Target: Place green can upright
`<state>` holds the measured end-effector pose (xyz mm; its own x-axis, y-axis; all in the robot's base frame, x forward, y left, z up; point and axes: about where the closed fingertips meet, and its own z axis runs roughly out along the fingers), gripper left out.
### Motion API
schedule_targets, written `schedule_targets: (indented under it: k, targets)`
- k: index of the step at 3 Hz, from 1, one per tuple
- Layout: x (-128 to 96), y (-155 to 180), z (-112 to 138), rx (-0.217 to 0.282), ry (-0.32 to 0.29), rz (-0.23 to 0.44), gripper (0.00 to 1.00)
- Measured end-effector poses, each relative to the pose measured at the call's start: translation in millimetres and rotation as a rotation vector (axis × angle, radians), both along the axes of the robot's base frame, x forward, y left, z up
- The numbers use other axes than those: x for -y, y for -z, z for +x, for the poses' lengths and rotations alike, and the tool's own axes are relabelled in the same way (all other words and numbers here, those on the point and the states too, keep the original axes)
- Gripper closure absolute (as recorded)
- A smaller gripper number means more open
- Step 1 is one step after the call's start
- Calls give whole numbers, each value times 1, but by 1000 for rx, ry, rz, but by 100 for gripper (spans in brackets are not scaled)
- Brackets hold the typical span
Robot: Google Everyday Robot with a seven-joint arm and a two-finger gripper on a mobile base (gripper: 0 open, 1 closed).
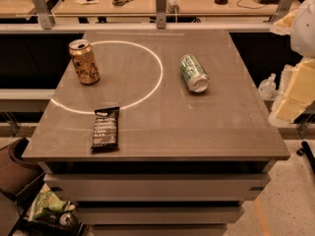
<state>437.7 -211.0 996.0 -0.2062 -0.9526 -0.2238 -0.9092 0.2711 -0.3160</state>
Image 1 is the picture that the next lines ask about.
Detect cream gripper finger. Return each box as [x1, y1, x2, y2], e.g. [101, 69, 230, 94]
[271, 10, 297, 35]
[276, 58, 315, 123]

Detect green soda can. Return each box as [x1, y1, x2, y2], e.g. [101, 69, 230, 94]
[180, 54, 210, 93]

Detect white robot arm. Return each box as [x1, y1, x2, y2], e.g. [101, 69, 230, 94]
[270, 0, 315, 123]

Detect gold soda can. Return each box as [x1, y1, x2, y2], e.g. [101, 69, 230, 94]
[69, 39, 100, 85]

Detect can in floor bin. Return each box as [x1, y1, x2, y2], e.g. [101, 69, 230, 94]
[59, 212, 78, 229]

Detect clear sanitizer bottle left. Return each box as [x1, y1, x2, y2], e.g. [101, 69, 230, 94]
[258, 73, 277, 100]

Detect white power strip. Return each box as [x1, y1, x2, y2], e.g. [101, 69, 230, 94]
[166, 0, 179, 14]

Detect scissors on back desk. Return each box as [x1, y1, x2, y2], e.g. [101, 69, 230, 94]
[112, 0, 135, 7]

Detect black snack bar wrapper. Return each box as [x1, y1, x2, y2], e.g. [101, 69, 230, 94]
[92, 106, 120, 150]

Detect grey drawer cabinet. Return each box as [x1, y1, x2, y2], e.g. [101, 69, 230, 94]
[36, 160, 278, 236]

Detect green chip bag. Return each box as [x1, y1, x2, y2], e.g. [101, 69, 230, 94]
[29, 184, 75, 221]

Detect dark round chair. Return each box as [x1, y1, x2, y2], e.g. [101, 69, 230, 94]
[8, 138, 41, 172]

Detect grey metal bracket right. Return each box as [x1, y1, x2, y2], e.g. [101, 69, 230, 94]
[269, 0, 300, 24]

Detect grey metal bracket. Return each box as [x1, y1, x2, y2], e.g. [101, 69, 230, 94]
[156, 0, 166, 29]
[269, 0, 300, 24]
[32, 0, 55, 30]

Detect grey metal bracket centre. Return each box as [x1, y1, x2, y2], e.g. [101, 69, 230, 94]
[156, 0, 166, 29]

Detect grey metal bracket left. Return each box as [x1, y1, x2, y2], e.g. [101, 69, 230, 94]
[32, 0, 55, 30]

